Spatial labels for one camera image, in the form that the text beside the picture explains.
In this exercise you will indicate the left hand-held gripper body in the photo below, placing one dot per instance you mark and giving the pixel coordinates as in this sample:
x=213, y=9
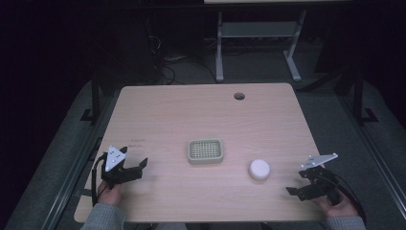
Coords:
x=111, y=159

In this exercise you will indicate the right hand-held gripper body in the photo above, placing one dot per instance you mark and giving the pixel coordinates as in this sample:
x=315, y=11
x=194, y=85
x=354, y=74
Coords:
x=319, y=183

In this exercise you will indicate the white round soap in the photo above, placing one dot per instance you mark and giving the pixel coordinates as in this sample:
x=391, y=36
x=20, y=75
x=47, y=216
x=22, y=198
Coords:
x=259, y=169

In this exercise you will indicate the person's right hand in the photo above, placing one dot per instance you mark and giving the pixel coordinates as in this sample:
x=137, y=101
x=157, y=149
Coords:
x=342, y=209

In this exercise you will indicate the person's left hand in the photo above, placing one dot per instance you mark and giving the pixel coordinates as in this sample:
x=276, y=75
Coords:
x=111, y=195

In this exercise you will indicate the black metal stand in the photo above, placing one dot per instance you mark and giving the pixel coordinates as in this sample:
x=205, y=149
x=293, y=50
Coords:
x=358, y=96

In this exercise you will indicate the metal floor rail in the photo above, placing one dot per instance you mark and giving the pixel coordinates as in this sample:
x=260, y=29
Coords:
x=379, y=159
x=68, y=191

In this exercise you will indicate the white metal table frame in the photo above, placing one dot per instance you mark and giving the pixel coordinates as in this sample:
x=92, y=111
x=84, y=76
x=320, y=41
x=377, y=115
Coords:
x=255, y=29

